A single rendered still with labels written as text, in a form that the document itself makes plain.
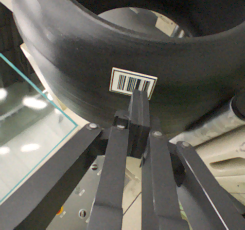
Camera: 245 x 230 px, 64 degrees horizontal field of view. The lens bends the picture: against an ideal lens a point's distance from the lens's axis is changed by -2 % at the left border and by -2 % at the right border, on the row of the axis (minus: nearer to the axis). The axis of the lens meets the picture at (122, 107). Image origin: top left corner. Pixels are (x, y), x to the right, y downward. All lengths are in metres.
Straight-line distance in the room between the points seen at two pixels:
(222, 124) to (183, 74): 0.12
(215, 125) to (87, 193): 0.75
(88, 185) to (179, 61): 0.81
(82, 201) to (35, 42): 0.79
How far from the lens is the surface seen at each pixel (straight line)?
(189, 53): 0.31
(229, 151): 0.39
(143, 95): 0.19
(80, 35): 0.30
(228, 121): 0.36
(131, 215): 0.97
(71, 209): 1.02
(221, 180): 0.52
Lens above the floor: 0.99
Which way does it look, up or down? 10 degrees up
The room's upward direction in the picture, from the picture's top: 50 degrees counter-clockwise
